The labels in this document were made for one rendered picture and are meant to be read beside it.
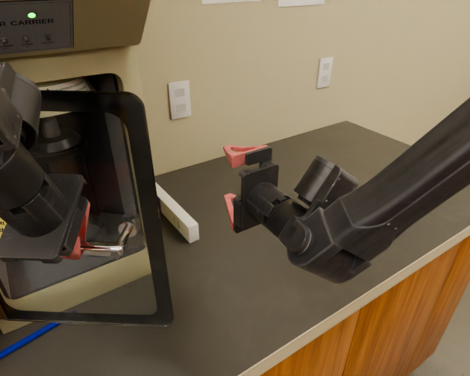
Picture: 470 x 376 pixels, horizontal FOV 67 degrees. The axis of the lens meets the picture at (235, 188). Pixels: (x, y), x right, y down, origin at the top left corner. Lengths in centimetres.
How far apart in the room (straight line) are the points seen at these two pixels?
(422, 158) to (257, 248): 55
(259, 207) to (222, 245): 37
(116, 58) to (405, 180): 44
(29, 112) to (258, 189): 30
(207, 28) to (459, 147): 91
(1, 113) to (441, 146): 37
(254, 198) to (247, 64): 80
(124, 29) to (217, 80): 69
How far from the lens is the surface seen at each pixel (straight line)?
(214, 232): 90
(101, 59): 60
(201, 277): 79
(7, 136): 31
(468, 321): 224
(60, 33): 53
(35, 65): 58
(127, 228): 51
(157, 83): 111
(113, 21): 53
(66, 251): 42
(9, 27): 51
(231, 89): 124
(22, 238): 42
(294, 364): 85
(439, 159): 38
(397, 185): 39
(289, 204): 49
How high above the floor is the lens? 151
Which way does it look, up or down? 32 degrees down
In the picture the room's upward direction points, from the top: straight up
